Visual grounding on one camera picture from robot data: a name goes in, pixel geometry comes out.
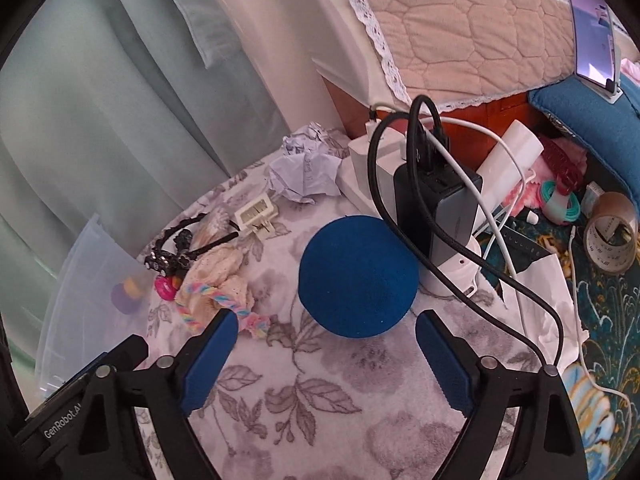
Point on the cream lace cloth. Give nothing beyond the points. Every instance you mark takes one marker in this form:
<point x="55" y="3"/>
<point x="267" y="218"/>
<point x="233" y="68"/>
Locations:
<point x="215" y="270"/>

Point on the white paper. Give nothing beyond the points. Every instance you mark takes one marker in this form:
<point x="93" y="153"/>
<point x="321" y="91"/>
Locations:
<point x="302" y="170"/>

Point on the purple and yellow toy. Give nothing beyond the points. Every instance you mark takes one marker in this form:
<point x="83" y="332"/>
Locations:
<point x="127" y="295"/>

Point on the smartphone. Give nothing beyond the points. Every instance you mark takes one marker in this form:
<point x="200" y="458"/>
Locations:
<point x="592" y="35"/>

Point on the white plastic bag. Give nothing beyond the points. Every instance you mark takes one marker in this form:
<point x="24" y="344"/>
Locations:
<point x="547" y="272"/>

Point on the white cylinder tube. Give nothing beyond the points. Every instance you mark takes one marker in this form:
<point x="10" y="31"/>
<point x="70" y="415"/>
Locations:
<point x="510" y="155"/>

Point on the teal patterned cloth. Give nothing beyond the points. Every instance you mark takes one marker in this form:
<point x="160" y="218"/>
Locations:
<point x="605" y="320"/>

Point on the clear plastic container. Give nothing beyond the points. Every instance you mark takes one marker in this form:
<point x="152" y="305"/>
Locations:
<point x="75" y="285"/>

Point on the blue cushion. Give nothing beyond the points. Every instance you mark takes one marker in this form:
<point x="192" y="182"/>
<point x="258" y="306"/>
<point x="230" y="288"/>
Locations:
<point x="590" y="115"/>

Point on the teal plastic rings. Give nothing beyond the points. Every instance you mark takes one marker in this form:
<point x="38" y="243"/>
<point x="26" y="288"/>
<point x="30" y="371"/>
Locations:
<point x="570" y="210"/>

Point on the white power strip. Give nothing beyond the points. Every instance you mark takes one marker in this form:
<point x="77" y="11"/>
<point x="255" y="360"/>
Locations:
<point x="360" y="185"/>

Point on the brown wooden sofa frame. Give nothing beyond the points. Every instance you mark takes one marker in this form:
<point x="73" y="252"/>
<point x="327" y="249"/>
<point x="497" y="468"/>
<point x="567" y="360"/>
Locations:
<point x="500" y="110"/>

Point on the pale green curtain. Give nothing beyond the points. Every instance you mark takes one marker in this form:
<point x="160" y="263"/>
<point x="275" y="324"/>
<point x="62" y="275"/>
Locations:
<point x="125" y="110"/>

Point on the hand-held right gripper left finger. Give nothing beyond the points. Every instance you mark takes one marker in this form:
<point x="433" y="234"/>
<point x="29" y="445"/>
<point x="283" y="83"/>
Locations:
<point x="210" y="360"/>

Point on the white round device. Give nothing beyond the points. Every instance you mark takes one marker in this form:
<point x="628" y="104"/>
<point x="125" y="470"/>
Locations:
<point x="457" y="272"/>

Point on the black multi-port charger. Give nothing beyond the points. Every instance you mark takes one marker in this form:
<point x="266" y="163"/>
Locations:
<point x="435" y="210"/>

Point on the quilted lace-trimmed sofa cover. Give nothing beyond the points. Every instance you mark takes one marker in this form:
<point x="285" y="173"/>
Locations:
<point x="475" y="25"/>

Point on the pink fluffy item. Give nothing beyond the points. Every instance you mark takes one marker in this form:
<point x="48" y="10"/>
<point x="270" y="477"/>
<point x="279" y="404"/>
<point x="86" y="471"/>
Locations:
<point x="520" y="199"/>

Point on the white phone stand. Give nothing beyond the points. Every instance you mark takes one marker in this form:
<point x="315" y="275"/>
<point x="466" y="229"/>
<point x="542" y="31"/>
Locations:
<point x="617" y="95"/>

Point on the small pink toy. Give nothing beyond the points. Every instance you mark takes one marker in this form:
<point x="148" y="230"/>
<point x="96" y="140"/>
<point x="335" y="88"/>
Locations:
<point x="164" y="287"/>

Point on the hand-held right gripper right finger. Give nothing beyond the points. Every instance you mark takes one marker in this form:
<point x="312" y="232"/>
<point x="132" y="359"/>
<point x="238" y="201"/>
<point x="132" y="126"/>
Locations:
<point x="445" y="365"/>

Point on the clear tape roll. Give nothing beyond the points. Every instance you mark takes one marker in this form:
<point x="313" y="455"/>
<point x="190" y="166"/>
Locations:
<point x="597" y="250"/>

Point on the cotton swab pack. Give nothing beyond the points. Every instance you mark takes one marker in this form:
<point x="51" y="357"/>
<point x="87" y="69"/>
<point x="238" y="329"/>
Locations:
<point x="212" y="222"/>

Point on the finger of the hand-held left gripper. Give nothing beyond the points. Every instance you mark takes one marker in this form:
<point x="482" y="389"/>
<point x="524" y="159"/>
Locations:
<point x="120" y="357"/>

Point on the white clip-on device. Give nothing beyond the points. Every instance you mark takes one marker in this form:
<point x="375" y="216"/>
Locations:
<point x="255" y="212"/>

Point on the black lace headband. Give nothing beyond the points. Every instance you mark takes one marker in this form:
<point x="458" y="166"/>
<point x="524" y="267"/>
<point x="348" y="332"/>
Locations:
<point x="220" y="241"/>

